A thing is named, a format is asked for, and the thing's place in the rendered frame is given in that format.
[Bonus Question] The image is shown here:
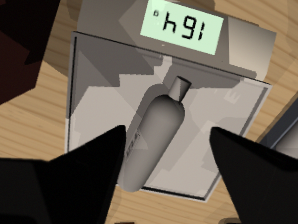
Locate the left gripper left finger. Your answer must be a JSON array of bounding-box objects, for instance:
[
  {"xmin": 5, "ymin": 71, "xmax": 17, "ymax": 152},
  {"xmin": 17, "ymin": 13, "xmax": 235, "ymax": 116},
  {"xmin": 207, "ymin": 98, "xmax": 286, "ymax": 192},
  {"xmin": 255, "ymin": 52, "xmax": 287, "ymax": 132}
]
[{"xmin": 0, "ymin": 125, "xmax": 126, "ymax": 224}]

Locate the red open-top box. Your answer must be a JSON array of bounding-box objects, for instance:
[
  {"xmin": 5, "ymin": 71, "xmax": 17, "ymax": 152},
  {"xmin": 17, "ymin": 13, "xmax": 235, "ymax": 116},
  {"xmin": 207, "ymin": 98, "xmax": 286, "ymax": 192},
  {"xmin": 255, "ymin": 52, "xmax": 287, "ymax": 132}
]
[{"xmin": 0, "ymin": 0, "xmax": 60, "ymax": 105}]

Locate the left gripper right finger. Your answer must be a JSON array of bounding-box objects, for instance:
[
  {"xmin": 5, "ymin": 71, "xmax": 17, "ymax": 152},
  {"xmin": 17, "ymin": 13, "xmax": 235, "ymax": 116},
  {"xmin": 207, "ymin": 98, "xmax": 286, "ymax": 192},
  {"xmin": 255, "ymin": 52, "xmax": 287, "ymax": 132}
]
[{"xmin": 209, "ymin": 127, "xmax": 298, "ymax": 224}]

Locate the grey digital scale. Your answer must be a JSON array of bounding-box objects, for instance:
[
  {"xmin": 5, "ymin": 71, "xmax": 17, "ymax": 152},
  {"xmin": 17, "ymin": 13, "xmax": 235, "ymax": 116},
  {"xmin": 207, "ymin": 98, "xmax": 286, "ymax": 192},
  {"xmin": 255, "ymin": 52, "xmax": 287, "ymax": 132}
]
[{"xmin": 64, "ymin": 0, "xmax": 277, "ymax": 203}]

